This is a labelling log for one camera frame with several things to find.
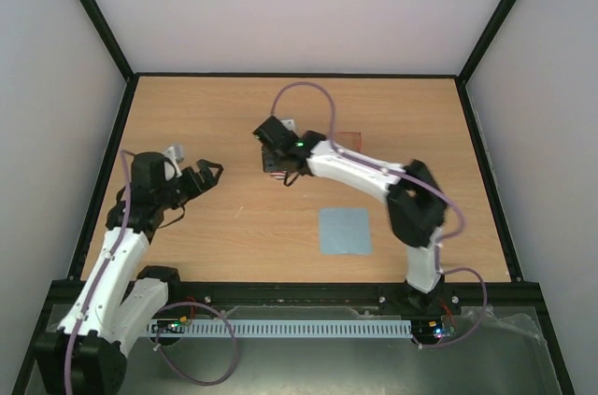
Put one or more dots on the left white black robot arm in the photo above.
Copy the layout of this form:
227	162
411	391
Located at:
88	352

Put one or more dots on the blue cleaning cloth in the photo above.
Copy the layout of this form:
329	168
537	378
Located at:
344	231

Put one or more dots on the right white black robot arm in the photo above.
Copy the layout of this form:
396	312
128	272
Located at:
413	200

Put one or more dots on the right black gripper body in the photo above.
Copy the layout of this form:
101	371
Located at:
271	160

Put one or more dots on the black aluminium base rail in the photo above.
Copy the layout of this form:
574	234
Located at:
383	299

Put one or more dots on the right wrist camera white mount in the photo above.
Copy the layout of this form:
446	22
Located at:
289	124

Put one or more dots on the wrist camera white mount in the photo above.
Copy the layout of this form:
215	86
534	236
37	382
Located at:
175	156
289	124

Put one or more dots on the red transparent sunglasses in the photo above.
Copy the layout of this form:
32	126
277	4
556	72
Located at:
348	139

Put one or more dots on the light blue slotted cable duct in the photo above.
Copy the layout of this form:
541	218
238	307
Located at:
278	328

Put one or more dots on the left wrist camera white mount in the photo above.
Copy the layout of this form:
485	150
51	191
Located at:
175	156

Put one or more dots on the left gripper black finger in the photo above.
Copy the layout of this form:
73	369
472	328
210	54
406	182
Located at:
207	168
206	182

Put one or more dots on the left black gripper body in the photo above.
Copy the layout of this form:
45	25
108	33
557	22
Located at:
178	197

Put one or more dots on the striped sunglasses case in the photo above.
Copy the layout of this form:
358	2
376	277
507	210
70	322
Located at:
284	177

